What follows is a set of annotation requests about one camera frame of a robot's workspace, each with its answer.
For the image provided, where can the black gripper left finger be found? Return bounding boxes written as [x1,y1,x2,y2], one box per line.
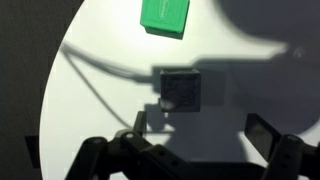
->
[66,111,201,180]

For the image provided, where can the grey block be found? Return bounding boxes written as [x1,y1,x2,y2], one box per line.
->
[159,67,202,113]

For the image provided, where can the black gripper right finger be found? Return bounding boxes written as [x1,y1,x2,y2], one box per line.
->
[244,113,320,180]

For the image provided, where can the green block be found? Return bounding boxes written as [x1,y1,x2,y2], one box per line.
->
[139,0,190,40]

